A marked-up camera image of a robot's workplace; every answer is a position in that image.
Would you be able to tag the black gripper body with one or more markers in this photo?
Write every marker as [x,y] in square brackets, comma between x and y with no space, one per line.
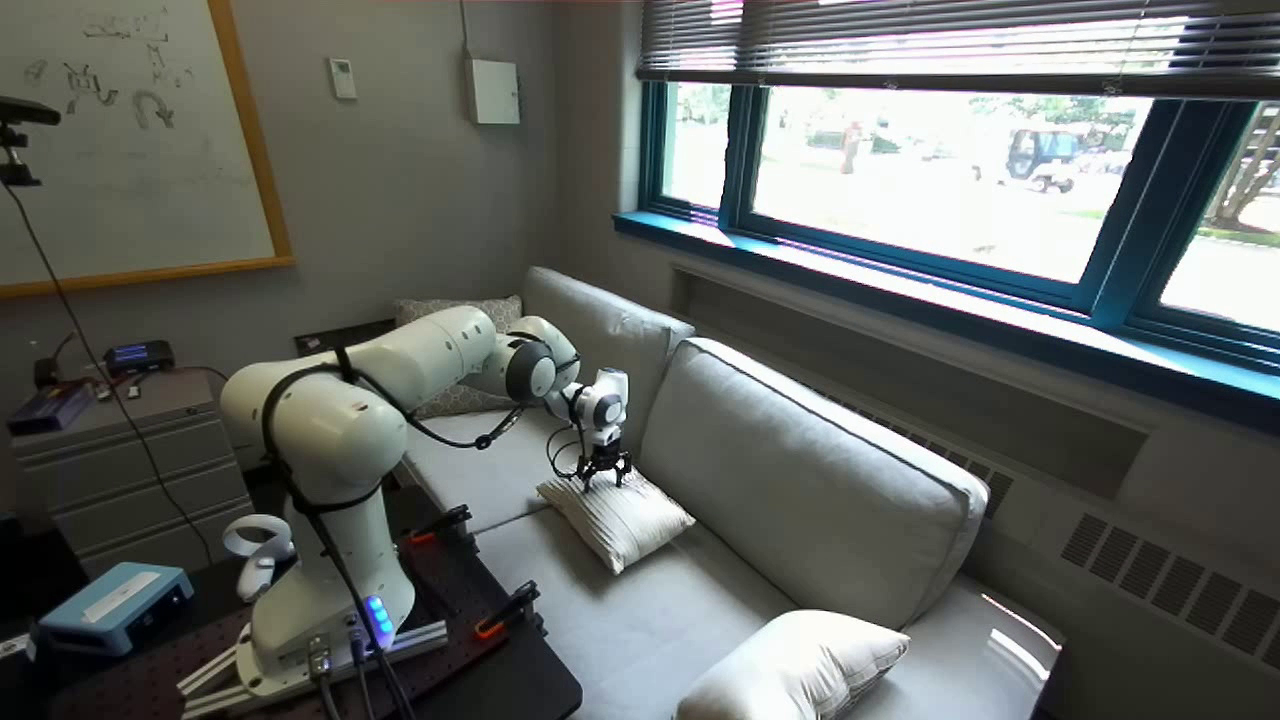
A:
[606,454]

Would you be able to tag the cream striped pillow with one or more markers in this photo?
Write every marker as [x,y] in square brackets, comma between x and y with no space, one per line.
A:
[803,666]
[623,523]

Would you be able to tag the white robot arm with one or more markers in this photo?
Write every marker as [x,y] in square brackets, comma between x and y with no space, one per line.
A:
[343,421]

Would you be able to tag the light grey sofa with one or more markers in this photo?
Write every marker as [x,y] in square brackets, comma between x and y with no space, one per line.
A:
[797,504]

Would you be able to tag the orange black clamp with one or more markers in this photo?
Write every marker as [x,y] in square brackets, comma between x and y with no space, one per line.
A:
[453,523]
[497,622]

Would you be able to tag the black robot table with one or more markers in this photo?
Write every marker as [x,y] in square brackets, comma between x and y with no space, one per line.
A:
[459,676]

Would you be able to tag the white VR controller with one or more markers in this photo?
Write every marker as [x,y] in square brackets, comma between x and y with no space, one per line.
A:
[262,541]

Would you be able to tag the grey filing cabinet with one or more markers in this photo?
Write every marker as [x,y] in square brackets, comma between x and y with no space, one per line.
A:
[138,479]

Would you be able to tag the blue white box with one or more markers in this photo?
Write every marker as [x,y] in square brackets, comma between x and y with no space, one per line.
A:
[115,611]

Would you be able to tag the teal framed main window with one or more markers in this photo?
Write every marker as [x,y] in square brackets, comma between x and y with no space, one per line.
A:
[1094,231]

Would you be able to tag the window blinds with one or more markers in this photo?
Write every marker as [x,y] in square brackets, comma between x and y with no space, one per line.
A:
[1180,48]

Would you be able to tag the white wall panel box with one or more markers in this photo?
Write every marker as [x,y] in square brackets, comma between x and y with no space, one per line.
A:
[492,92]

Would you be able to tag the white wall thermostat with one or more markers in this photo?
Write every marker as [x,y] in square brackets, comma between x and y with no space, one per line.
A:
[343,76]

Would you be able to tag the whiteboard with wooden frame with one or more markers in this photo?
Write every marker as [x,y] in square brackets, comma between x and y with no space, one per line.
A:
[158,166]

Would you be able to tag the black camera on stand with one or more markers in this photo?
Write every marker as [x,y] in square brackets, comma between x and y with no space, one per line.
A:
[15,137]

